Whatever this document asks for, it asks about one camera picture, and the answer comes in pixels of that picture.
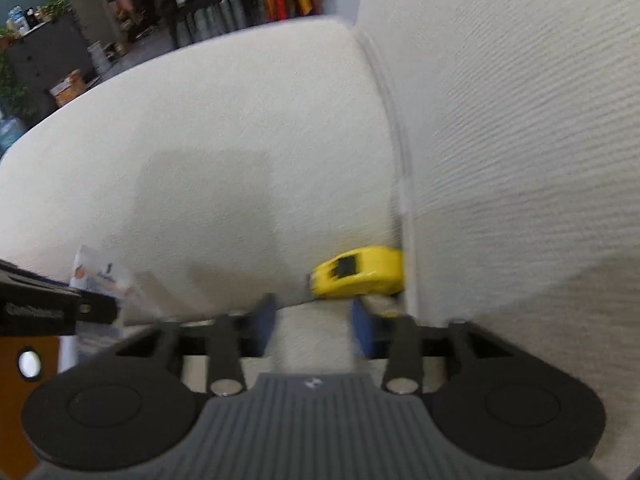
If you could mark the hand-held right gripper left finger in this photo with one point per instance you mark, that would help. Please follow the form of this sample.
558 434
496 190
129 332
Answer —
265 322

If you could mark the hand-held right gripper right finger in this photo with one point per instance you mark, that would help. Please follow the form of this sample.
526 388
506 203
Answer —
362 327

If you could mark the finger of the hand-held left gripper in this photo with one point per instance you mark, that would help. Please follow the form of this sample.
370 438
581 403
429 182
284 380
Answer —
97 308

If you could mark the yellow tape measure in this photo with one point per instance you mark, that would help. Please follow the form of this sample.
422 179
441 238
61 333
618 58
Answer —
365 270

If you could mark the orange cardboard box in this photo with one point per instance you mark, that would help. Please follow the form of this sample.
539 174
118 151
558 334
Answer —
15 410

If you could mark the white printed packet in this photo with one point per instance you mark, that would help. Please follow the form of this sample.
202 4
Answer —
100 270

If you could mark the blue water jug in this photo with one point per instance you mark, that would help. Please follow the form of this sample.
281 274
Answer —
10 135

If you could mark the beige fabric sofa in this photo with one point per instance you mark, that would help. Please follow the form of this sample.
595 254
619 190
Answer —
250 135

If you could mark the trailing green plant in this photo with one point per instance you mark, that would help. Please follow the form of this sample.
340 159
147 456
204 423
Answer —
11 90

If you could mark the small open cardboard carton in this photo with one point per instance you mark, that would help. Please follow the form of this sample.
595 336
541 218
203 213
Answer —
67 87

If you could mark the white floor container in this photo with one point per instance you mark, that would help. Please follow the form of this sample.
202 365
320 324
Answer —
97 58

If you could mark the dark grey cabinet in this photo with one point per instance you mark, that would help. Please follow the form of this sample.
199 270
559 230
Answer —
45 55

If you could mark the clear water bottle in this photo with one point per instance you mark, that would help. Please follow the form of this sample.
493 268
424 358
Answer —
17 20

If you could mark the small green potted plant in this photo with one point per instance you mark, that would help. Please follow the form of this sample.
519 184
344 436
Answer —
56 7

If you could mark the black dining chair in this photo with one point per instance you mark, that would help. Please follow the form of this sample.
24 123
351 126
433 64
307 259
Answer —
192 17
235 5

